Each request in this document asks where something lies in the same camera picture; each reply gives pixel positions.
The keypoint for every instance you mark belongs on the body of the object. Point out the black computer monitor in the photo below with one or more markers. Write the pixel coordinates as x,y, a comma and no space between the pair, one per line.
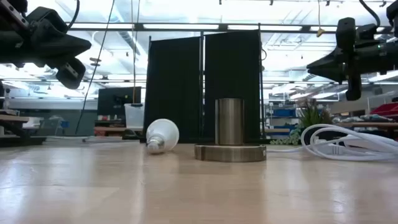
115,101

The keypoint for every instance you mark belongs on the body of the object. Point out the blue storage bin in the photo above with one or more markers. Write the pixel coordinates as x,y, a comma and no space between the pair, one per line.
284,113

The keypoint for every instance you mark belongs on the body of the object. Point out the wooden shelf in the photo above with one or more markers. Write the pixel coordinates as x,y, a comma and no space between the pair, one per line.
109,129

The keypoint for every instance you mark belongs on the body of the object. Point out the white lightbulb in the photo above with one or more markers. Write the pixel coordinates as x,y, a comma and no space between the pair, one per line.
164,133

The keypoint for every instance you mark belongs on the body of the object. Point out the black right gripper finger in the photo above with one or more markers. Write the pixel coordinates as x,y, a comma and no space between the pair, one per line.
331,61
331,74

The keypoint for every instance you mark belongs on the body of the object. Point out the wooden workbench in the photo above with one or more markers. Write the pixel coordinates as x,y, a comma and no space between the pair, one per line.
12,119

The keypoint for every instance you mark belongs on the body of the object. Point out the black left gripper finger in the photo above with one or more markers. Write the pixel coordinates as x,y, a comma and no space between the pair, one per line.
76,52
76,43

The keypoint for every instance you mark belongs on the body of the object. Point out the blue chair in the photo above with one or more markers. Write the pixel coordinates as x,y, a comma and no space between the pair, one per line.
65,124

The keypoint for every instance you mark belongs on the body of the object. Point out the translucent plastic container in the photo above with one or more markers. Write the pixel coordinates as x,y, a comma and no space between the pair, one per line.
134,116

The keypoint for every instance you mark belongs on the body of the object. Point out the brushed metal lamp socket base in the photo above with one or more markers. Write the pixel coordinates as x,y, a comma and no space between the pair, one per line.
229,124

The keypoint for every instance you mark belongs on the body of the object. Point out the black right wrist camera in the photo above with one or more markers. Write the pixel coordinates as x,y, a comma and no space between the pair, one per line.
367,32

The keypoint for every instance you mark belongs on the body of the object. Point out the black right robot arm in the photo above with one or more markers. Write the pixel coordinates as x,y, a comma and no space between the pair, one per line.
393,9

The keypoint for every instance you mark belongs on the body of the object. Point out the potted green plant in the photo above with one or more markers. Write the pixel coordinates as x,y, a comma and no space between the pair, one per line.
311,116

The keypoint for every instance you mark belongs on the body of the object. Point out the black dome-shaped object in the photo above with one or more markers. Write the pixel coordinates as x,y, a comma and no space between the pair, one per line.
130,135

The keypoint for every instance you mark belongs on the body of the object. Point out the long wooden table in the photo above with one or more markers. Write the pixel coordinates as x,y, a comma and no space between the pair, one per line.
373,125

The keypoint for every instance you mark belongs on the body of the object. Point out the red storage bin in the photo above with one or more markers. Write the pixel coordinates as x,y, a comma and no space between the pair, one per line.
387,110

